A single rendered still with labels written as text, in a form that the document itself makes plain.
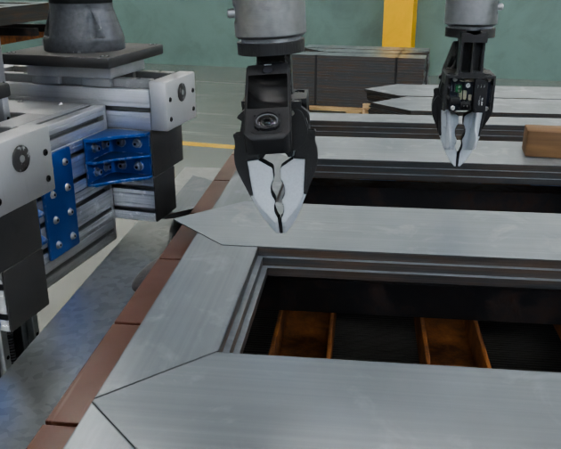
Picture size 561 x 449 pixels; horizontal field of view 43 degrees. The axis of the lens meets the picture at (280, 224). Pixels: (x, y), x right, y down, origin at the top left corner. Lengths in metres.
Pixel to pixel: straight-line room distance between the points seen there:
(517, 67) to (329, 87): 3.09
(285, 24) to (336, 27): 7.51
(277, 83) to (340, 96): 4.77
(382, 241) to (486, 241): 0.14
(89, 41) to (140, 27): 7.70
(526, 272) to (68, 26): 0.90
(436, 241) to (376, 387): 0.36
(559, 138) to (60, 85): 0.94
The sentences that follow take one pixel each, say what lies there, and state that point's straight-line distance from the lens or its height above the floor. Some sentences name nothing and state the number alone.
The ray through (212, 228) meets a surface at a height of 0.85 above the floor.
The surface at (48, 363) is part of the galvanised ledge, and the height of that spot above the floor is 0.68.
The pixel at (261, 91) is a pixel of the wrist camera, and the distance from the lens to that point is 0.72.
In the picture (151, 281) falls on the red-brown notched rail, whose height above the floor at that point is 0.83.
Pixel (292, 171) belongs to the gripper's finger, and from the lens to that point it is 0.77.
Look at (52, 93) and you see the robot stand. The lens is 1.43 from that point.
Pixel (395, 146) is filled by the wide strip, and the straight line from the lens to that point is 1.45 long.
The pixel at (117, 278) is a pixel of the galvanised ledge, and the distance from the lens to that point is 1.27.
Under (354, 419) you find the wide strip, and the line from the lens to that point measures 0.60.
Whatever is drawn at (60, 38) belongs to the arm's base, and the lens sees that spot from 1.39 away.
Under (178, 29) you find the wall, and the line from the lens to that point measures 8.85.
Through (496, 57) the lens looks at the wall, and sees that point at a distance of 8.09.
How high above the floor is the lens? 1.20
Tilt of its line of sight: 20 degrees down
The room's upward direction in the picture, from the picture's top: straight up
